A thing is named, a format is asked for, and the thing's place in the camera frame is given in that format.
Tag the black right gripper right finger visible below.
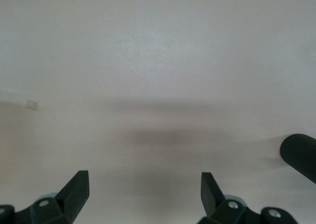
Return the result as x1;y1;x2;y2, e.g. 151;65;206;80
201;172;297;224

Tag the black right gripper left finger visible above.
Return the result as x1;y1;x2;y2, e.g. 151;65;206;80
0;170;90;224

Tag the black ribbed vase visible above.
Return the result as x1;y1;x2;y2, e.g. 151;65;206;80
279;134;316;185

